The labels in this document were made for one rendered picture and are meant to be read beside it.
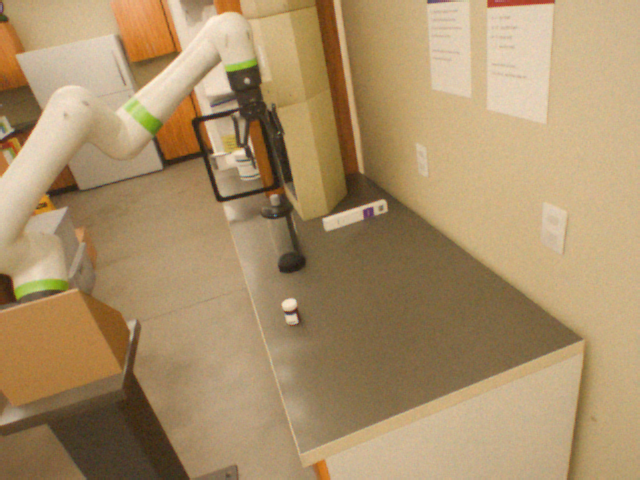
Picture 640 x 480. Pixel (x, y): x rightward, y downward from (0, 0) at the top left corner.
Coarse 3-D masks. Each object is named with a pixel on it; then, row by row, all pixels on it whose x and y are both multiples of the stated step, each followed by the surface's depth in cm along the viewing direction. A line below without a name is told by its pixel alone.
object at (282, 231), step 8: (288, 208) 143; (288, 216) 143; (272, 224) 143; (280, 224) 143; (288, 224) 144; (272, 232) 145; (280, 232) 144; (288, 232) 145; (296, 232) 148; (272, 240) 148; (280, 240) 145; (288, 240) 146; (296, 240) 148; (280, 248) 147; (288, 248) 147; (296, 248) 149; (280, 256) 149; (288, 256) 148; (296, 256) 150; (280, 264) 151; (288, 264) 150
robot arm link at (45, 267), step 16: (32, 240) 118; (48, 240) 124; (32, 256) 118; (48, 256) 122; (64, 256) 128; (16, 272) 117; (32, 272) 119; (48, 272) 120; (64, 272) 125; (16, 288) 118; (32, 288) 117; (48, 288) 119; (64, 288) 123
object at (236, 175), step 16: (208, 128) 191; (224, 128) 192; (240, 128) 193; (256, 128) 194; (208, 144) 194; (224, 144) 195; (256, 144) 197; (224, 160) 198; (240, 160) 199; (256, 160) 201; (224, 176) 201; (240, 176) 203; (256, 176) 204; (272, 176) 205; (224, 192) 205; (240, 192) 206
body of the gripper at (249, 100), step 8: (256, 88) 125; (240, 96) 125; (248, 96) 124; (256, 96) 125; (240, 104) 126; (248, 104) 126; (256, 104) 128; (264, 104) 129; (240, 112) 128; (256, 112) 129; (264, 112) 130
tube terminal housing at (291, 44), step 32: (256, 32) 158; (288, 32) 153; (320, 32) 169; (288, 64) 157; (320, 64) 171; (288, 96) 162; (320, 96) 173; (288, 128) 167; (320, 128) 175; (320, 160) 177; (288, 192) 202; (320, 192) 182
